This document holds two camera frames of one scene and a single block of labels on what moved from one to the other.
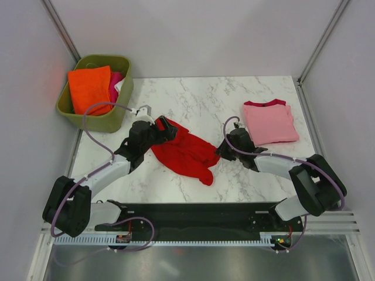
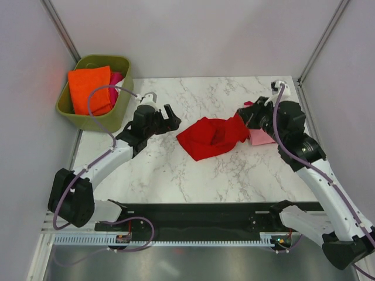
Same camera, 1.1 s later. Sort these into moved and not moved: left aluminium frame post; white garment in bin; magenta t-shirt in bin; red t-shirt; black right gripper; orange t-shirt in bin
Moved: black right gripper; red t-shirt
Not moved: white garment in bin; left aluminium frame post; magenta t-shirt in bin; orange t-shirt in bin
